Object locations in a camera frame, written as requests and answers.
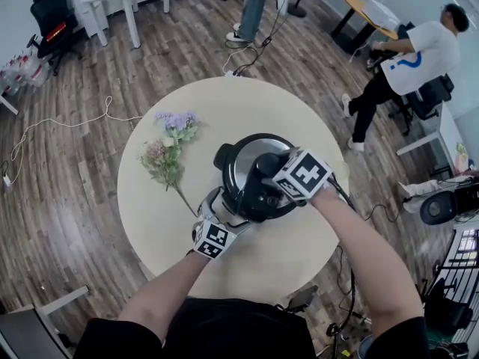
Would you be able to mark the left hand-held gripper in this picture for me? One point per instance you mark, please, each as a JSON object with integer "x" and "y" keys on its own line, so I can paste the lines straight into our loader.
{"x": 213, "y": 238}

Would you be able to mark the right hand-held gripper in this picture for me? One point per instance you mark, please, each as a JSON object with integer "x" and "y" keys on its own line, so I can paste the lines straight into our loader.
{"x": 303, "y": 174}

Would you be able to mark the pressure cooker lid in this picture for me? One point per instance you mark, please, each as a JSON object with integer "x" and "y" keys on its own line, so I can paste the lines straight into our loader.
{"x": 243, "y": 159}

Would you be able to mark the grey electric pressure cooker body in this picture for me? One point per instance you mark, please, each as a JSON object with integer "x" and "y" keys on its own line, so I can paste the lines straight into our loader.
{"x": 223, "y": 155}

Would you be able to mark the person's right forearm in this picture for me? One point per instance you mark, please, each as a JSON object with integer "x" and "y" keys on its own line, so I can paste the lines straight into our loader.
{"x": 366, "y": 253}

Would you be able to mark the person's left forearm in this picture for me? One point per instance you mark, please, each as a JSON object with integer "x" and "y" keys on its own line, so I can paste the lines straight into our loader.
{"x": 164, "y": 286}

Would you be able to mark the artificial flower bouquet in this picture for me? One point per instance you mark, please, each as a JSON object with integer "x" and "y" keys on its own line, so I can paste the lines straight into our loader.
{"x": 168, "y": 155}

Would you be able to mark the black flat device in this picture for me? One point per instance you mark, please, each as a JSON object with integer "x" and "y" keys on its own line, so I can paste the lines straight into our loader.
{"x": 302, "y": 298}

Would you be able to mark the person's black shirt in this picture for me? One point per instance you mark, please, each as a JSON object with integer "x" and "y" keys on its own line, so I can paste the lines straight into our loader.
{"x": 232, "y": 331}

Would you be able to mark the white power strip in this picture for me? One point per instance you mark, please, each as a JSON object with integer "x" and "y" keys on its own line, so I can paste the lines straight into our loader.
{"x": 231, "y": 74}

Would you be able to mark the black hard-shell backpack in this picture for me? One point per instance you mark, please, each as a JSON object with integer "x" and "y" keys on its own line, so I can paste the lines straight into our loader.
{"x": 438, "y": 208}

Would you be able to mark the small green plant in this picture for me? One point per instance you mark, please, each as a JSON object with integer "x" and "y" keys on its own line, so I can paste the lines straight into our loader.
{"x": 461, "y": 152}

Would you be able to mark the round yellow table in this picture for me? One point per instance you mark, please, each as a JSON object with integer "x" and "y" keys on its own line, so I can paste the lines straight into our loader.
{"x": 355, "y": 4}

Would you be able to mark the white box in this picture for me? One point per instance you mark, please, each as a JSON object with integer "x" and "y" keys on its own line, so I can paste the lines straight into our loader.
{"x": 381, "y": 13}

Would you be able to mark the small white power adapter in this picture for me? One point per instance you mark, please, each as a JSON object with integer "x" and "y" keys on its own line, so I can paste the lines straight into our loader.
{"x": 6, "y": 180}

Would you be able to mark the grey desk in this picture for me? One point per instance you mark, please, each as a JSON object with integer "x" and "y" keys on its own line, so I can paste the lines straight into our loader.
{"x": 18, "y": 331}

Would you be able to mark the white drawer cabinet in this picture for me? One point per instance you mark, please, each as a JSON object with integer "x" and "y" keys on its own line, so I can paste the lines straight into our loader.
{"x": 90, "y": 13}

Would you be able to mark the light wooden desk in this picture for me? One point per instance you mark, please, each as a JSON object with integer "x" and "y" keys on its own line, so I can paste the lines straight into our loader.
{"x": 7, "y": 104}

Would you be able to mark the pack of water bottles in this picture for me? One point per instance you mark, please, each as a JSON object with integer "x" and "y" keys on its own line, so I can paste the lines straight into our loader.
{"x": 22, "y": 71}

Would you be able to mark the black office chair red stripe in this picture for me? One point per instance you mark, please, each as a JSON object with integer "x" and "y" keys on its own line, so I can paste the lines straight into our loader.
{"x": 52, "y": 17}

